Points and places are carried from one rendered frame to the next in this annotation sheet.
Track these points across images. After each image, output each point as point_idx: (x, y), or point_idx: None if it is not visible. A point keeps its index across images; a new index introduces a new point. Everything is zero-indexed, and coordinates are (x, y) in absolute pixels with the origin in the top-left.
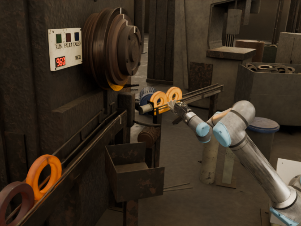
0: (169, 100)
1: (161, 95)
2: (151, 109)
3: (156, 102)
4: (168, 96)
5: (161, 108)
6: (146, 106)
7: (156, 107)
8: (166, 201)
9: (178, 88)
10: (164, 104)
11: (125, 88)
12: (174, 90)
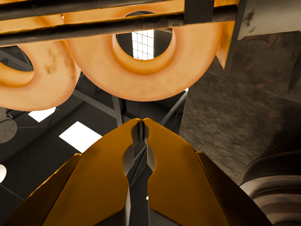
0: (53, 45)
1: (133, 84)
2: (256, 10)
3: (179, 49)
4: (72, 76)
5: (145, 0)
6: (283, 31)
7: (210, 22)
8: None
9: (13, 109)
10: (109, 34)
11: (246, 55)
12: (36, 102)
